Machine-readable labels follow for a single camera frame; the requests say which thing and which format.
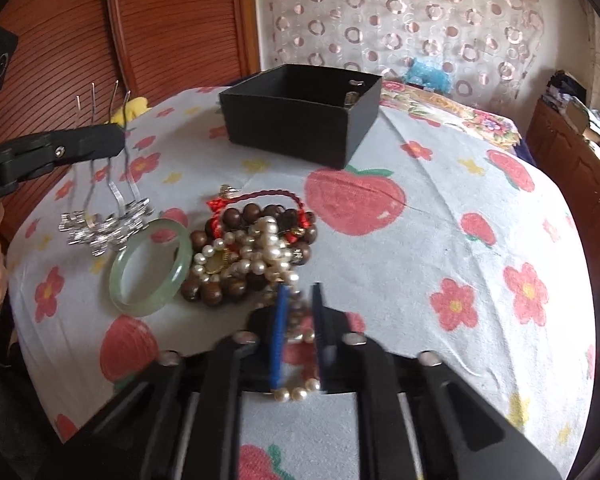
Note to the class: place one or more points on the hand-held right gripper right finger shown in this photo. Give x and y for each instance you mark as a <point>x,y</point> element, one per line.
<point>319,330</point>

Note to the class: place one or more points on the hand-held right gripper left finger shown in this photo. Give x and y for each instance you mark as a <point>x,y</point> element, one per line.
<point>279,340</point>

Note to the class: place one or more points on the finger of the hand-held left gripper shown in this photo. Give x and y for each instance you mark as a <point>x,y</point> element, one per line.
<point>80,145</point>

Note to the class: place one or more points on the green jade bangle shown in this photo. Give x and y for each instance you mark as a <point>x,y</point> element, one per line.
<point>182,265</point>

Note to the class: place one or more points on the black cardboard box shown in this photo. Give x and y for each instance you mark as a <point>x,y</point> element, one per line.
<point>280,125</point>

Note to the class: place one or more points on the yellow plush toy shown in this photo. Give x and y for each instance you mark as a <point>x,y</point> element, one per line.
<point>136,106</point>

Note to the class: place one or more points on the wooden slatted wardrobe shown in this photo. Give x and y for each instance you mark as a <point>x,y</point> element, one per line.
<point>180,35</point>

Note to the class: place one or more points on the small silver trinket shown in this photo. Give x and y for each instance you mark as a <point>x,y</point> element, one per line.
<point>352,97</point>

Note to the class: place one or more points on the floral blanket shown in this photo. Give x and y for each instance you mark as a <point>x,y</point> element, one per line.
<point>480,120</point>

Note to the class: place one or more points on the navy blue blanket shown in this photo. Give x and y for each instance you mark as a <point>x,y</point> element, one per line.
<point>524,152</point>

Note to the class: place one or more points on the blue bubble wrap bag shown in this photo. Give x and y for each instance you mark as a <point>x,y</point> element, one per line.
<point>427,72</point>

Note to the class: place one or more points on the wooden side cabinet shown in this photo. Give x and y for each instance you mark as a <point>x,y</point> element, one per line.
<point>565,160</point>

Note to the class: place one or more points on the circle print sheer curtain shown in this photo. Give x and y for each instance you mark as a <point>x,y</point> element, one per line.
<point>380,10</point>

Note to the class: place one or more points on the open cardboard box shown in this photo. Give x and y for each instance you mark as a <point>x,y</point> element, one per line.
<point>587,117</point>

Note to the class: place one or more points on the pile of dark clothes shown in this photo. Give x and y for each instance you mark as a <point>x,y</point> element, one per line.
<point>562,87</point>

